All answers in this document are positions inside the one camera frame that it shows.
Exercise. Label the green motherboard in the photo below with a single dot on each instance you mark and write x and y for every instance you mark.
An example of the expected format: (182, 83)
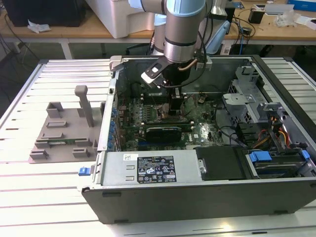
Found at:
(205, 130)

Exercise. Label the black open PC case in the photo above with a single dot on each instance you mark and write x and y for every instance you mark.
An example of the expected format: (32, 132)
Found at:
(197, 202)

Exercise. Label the blue cardboard box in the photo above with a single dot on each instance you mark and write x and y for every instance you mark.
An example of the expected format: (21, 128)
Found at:
(302, 3)

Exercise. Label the wooden desk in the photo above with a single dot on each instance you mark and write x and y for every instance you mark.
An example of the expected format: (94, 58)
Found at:
(74, 30)

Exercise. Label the metal drive cage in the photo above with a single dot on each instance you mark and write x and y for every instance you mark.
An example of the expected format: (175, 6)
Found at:
(244, 101)

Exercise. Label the black graphics card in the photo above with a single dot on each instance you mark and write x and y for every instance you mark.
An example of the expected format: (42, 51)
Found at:
(163, 134)

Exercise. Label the long RAM slot bank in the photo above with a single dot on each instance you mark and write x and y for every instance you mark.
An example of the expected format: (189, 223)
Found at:
(168, 122)
(154, 98)

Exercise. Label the large black box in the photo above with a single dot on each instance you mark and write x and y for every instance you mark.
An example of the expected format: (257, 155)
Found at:
(47, 12)

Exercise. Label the green RAM stick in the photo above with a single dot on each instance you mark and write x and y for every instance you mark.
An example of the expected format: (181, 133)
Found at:
(61, 142)

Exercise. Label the blue case latch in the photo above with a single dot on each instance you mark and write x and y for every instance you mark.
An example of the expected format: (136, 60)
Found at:
(83, 171)

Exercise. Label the hard disk in blue carrier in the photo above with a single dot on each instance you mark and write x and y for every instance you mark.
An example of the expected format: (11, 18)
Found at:
(274, 164)

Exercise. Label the grey power supply unit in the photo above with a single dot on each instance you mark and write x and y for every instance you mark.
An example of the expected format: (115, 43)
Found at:
(118, 170)

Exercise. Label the crumpled white paper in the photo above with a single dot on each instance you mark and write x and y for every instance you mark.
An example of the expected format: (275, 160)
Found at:
(38, 27)

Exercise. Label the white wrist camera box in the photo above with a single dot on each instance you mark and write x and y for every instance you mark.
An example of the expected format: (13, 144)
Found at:
(152, 73)

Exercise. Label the pale blue teach pendant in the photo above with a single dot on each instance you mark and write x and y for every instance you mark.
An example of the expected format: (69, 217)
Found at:
(218, 37)

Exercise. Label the white printer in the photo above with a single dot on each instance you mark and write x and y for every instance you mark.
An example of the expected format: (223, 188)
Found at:
(118, 17)

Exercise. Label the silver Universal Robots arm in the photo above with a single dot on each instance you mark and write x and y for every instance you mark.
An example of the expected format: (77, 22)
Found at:
(181, 29)

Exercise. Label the black power adapter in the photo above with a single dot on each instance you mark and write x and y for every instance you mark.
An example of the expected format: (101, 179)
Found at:
(246, 30)

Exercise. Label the small black box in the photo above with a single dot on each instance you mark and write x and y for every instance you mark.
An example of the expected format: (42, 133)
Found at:
(255, 16)

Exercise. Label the grey parts rack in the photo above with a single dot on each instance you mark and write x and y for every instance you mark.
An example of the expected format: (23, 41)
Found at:
(71, 138)

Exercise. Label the clear plastic bag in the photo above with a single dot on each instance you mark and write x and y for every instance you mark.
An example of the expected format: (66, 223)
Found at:
(286, 19)

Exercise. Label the flat white box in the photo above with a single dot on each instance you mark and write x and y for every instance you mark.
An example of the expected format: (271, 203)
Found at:
(279, 8)

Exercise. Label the CPU socket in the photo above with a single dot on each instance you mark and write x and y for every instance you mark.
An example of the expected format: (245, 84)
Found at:
(163, 112)

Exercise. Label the black plastic shroud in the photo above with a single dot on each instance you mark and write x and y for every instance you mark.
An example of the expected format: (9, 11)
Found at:
(219, 161)

